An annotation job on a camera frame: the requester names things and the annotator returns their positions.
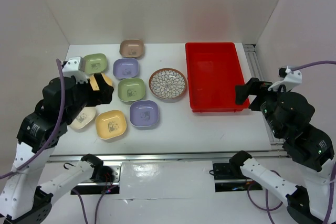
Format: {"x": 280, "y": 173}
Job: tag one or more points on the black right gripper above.
{"x": 254, "y": 85}

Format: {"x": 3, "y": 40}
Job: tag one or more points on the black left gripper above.
{"x": 104, "y": 95}

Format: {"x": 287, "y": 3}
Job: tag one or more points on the cream square panda dish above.
{"x": 86, "y": 115}

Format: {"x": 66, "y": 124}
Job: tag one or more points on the yellow square panda dish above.
{"x": 96, "y": 78}
{"x": 110, "y": 124}

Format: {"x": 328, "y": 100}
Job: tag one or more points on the green square panda dish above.
{"x": 95, "y": 63}
{"x": 131, "y": 89}

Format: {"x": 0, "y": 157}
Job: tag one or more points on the purple square panda dish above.
{"x": 125, "y": 68}
{"x": 144, "y": 113}

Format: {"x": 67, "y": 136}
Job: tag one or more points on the round floral patterned plate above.
{"x": 167, "y": 83}

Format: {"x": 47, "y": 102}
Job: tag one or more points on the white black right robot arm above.
{"x": 288, "y": 114}

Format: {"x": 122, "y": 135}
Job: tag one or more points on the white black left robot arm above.
{"x": 23, "y": 199}

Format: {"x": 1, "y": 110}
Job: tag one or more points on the red plastic bin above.
{"x": 213, "y": 72}

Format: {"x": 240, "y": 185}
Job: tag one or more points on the pink square panda dish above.
{"x": 132, "y": 48}

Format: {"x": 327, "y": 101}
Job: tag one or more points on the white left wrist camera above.
{"x": 75, "y": 67}

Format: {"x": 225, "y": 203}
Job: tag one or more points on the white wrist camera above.
{"x": 290, "y": 78}
{"x": 75, "y": 67}

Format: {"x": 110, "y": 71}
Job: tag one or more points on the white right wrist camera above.
{"x": 290, "y": 78}

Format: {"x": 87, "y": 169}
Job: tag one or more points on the aluminium rail frame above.
{"x": 179, "y": 134}

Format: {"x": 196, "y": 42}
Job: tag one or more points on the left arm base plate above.
{"x": 108, "y": 182}

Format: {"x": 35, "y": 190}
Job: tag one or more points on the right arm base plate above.
{"x": 226, "y": 181}

